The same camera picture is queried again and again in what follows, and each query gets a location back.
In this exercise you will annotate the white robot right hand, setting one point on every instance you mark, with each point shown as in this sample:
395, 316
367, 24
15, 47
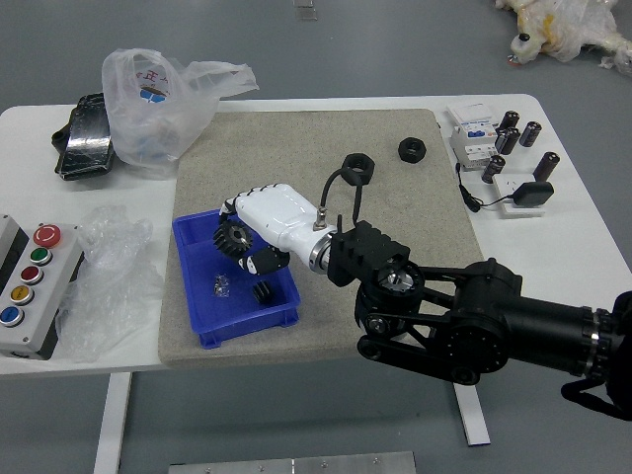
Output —
276, 214

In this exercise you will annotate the big black gear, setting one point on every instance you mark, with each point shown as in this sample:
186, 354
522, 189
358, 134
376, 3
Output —
229, 239

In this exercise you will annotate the small black gear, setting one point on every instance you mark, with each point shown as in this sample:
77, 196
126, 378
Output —
262, 293

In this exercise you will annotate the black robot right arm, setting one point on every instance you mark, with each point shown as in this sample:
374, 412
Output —
494, 306

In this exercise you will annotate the big black hex nut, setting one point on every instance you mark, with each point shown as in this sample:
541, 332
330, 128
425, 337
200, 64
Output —
360, 164

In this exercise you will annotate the blue plastic box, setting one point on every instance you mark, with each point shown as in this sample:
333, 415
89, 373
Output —
227, 306

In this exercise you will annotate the small black hex nut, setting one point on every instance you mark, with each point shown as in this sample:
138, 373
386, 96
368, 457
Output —
412, 150

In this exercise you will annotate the grey push-button control box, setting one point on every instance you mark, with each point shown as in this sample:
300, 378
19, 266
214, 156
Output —
34, 296

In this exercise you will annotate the grey-brown table mat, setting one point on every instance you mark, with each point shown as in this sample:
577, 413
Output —
296, 148

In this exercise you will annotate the small clear bag of screws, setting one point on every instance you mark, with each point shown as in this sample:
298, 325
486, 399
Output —
220, 287

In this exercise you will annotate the white plastic shopping bag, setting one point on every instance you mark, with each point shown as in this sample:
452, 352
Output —
153, 118

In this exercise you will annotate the crumpled clear plastic wrap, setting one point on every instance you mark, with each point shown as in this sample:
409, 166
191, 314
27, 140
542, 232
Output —
108, 286

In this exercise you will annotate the black wrapped tray package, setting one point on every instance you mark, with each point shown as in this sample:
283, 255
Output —
86, 138

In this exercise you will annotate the grey floor socket cover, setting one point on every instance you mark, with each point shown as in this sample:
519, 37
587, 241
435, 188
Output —
304, 9

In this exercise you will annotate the white circuit breaker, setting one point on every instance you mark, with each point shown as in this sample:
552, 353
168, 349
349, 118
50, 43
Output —
474, 135

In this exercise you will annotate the black cylindrical capacitor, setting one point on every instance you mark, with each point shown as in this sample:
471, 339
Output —
545, 166
509, 121
529, 134
507, 141
494, 168

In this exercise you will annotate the white power socket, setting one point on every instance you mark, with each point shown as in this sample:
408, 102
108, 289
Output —
508, 185

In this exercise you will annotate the black power adapter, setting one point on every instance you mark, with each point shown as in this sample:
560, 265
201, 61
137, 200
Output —
532, 193

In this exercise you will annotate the white table leg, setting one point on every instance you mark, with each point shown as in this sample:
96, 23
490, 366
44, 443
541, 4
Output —
471, 415
111, 424

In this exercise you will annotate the plastic-wrapped yellow plush toy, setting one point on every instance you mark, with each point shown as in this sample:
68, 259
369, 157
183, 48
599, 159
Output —
563, 29

